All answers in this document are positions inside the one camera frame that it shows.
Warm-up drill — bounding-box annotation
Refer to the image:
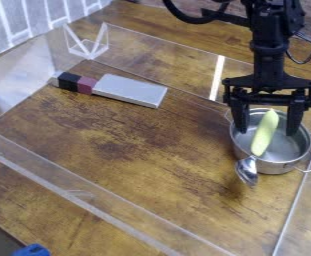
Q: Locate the yellow handled metal spoon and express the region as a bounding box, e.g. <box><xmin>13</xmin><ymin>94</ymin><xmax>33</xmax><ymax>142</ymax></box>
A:
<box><xmin>236</xmin><ymin>109</ymin><xmax>280</xmax><ymax>186</ymax></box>

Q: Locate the blue object at corner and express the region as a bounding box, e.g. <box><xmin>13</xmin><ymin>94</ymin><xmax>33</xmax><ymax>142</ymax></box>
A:
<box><xmin>13</xmin><ymin>244</ymin><xmax>51</xmax><ymax>256</ymax></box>

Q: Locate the black wall strip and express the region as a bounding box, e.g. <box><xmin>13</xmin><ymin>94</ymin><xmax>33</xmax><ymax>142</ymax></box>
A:
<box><xmin>201</xmin><ymin>8</ymin><xmax>250</xmax><ymax>27</ymax></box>

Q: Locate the silver metal pot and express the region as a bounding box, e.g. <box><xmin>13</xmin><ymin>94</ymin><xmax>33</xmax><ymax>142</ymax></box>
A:
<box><xmin>230</xmin><ymin>108</ymin><xmax>311</xmax><ymax>175</ymax></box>

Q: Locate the grey block with coloured end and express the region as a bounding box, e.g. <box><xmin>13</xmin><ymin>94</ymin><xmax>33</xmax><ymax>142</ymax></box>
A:
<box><xmin>50</xmin><ymin>71</ymin><xmax>168</xmax><ymax>109</ymax></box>

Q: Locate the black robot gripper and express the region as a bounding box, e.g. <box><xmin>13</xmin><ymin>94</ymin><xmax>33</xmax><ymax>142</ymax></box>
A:
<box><xmin>222</xmin><ymin>44</ymin><xmax>311</xmax><ymax>136</ymax></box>

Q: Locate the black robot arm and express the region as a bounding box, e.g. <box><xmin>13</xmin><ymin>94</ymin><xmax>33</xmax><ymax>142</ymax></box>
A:
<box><xmin>222</xmin><ymin>0</ymin><xmax>311</xmax><ymax>136</ymax></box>

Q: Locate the clear acrylic triangle stand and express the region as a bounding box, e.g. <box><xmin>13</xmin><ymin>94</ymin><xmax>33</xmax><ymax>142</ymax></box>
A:
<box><xmin>63</xmin><ymin>23</ymin><xmax>110</xmax><ymax>60</ymax></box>

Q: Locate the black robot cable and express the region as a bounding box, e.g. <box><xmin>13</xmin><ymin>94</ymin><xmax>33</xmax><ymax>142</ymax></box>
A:
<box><xmin>162</xmin><ymin>0</ymin><xmax>233</xmax><ymax>25</ymax></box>

